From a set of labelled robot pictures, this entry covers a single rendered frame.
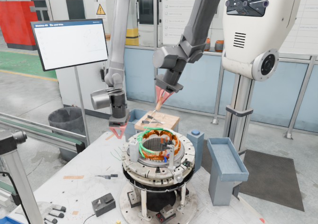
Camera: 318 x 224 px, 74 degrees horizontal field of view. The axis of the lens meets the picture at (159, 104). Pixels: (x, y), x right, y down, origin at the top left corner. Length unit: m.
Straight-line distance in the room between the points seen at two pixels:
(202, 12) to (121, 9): 0.38
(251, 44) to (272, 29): 0.09
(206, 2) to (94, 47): 1.34
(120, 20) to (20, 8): 3.64
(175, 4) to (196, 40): 2.41
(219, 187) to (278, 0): 0.81
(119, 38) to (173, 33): 2.27
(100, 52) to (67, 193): 1.09
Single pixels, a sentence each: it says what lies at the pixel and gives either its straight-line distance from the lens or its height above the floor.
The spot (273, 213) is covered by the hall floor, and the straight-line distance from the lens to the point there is 2.32.
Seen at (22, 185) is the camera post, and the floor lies 1.24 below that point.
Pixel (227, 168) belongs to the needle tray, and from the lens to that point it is 1.01.
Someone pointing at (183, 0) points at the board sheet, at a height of 1.70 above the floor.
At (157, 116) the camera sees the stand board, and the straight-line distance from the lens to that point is 1.25.
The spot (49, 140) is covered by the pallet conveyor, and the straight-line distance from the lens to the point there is 1.86.
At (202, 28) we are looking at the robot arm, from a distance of 0.65.
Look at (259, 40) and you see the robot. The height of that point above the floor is 1.54.
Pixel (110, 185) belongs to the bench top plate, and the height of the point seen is 0.78.
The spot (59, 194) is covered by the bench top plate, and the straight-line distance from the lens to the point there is 1.29.
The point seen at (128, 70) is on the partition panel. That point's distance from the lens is 3.59.
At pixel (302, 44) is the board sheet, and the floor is 1.25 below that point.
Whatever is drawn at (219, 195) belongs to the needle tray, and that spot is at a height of 0.85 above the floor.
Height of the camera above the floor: 1.68
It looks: 26 degrees down
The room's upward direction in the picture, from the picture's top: straight up
